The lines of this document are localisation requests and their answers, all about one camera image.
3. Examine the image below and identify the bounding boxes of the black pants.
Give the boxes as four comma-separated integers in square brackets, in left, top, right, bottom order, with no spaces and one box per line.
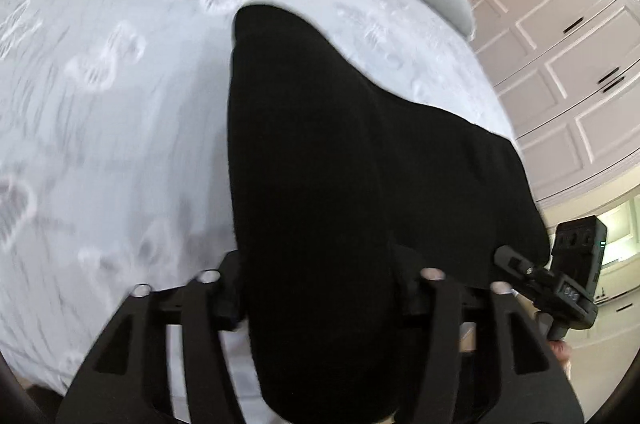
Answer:
[228,5,550,423]

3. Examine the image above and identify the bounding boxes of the right hand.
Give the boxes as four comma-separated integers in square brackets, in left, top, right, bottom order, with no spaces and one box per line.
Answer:
[548,340,572,378]

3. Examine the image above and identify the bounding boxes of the butterfly print bed sheet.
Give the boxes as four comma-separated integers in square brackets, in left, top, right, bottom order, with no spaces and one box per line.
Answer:
[1,0,511,394]

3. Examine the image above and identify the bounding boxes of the white wardrobe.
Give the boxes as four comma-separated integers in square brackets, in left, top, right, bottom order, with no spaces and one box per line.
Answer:
[470,0,639,206]

